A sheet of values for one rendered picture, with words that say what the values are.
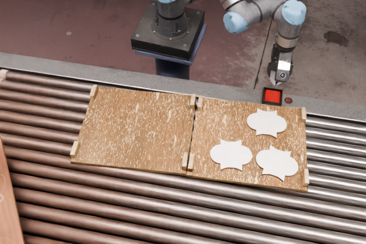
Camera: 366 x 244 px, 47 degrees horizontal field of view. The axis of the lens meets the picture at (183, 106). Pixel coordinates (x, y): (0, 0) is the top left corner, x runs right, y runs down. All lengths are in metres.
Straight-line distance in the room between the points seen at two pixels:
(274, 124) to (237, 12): 0.45
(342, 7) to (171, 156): 2.59
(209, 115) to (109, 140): 0.39
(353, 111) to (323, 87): 1.33
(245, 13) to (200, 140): 0.48
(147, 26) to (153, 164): 0.72
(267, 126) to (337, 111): 0.31
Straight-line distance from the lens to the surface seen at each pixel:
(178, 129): 1.55
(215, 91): 1.70
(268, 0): 1.46
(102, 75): 1.78
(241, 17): 1.39
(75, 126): 1.63
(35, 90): 1.80
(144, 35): 1.90
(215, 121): 1.58
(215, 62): 3.09
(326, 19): 3.62
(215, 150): 1.50
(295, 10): 1.40
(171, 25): 1.85
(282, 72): 1.49
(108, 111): 1.63
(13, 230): 1.35
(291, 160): 1.52
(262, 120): 1.60
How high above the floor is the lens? 2.21
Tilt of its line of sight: 52 degrees down
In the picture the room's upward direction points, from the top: straight up
